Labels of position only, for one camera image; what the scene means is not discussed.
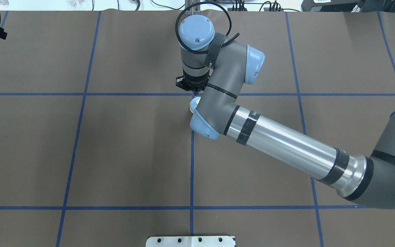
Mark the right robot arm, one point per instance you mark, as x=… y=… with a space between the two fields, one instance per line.
x=220 y=67

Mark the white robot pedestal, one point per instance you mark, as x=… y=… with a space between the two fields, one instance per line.
x=191 y=241

